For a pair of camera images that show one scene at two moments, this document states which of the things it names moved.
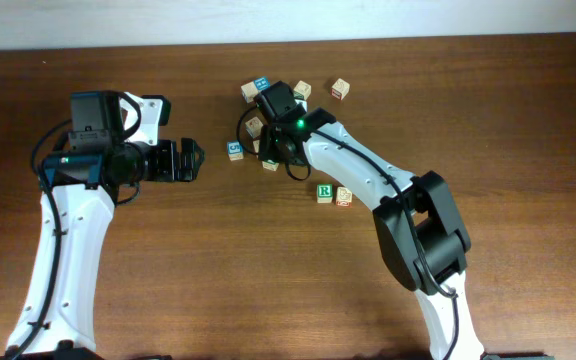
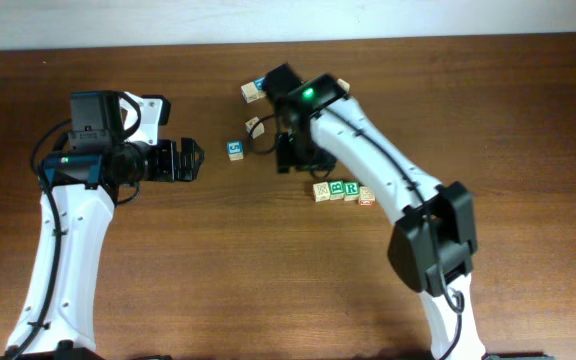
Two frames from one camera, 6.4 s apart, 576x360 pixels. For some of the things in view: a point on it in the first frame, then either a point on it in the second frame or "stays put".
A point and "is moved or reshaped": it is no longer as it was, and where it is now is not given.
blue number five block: (235, 151) stays put
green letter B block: (270, 165) -> (336, 190)
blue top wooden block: (262, 83) stays put
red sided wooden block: (344, 197) is moved or reshaped
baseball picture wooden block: (254, 127) stays put
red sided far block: (340, 88) stays put
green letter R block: (324, 193) -> (351, 190)
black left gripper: (169, 167) stays put
